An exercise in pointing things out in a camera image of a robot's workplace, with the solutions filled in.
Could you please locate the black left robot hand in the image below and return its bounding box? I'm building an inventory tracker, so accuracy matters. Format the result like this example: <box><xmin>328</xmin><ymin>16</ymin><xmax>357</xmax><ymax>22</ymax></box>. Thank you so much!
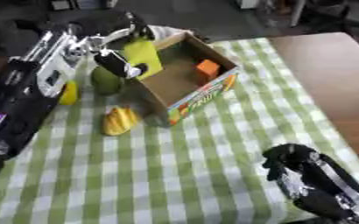
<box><xmin>66</xmin><ymin>10</ymin><xmax>157</xmax><ymax>80</ymax></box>

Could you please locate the green toy fruit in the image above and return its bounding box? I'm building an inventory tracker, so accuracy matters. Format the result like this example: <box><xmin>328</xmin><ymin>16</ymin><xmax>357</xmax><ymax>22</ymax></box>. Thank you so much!
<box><xmin>88</xmin><ymin>66</ymin><xmax>124</xmax><ymax>96</ymax></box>

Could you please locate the printed cardboard box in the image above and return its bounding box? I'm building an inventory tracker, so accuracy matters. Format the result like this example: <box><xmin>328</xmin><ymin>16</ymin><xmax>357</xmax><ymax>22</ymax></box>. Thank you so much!
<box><xmin>119</xmin><ymin>31</ymin><xmax>241</xmax><ymax>128</ymax></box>

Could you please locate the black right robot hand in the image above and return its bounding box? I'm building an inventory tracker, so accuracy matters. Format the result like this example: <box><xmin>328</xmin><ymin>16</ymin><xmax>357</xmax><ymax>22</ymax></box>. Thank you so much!
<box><xmin>260</xmin><ymin>143</ymin><xmax>359</xmax><ymax>224</ymax></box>

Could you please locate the yellow-green block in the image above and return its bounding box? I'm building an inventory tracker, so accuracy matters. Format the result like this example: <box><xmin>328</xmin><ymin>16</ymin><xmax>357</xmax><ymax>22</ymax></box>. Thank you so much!
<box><xmin>121</xmin><ymin>38</ymin><xmax>165</xmax><ymax>81</ymax></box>

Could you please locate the black office chair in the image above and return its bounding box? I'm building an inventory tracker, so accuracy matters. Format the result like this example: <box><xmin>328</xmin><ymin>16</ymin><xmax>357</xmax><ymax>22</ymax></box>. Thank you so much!
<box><xmin>288</xmin><ymin>0</ymin><xmax>359</xmax><ymax>39</ymax></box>

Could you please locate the orange block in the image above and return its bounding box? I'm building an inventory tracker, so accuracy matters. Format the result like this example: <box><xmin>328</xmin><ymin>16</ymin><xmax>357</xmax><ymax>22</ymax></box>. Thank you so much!
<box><xmin>193</xmin><ymin>59</ymin><xmax>222</xmax><ymax>86</ymax></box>

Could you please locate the yellow toy lemon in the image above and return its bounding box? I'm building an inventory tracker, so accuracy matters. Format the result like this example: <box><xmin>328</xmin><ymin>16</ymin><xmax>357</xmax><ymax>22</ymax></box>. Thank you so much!
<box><xmin>58</xmin><ymin>80</ymin><xmax>81</xmax><ymax>106</ymax></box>

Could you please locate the yellow toy banana bunch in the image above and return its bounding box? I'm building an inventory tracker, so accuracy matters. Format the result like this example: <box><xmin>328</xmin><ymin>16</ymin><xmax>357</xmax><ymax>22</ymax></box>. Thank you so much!
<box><xmin>101</xmin><ymin>106</ymin><xmax>142</xmax><ymax>137</ymax></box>

